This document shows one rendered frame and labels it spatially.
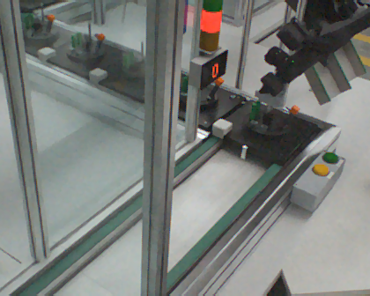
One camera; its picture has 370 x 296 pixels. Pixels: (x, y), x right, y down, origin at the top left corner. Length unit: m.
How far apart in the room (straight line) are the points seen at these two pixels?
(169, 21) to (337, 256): 0.97
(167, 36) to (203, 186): 0.91
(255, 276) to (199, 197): 0.25
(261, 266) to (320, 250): 0.17
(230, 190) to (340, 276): 0.35
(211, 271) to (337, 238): 0.43
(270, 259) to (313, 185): 0.24
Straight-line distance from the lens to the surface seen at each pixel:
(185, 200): 1.38
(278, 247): 1.38
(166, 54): 0.57
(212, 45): 1.34
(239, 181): 1.46
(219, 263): 1.17
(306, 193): 1.41
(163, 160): 0.65
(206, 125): 1.58
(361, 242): 1.46
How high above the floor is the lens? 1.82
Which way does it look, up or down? 36 degrees down
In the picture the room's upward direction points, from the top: 4 degrees clockwise
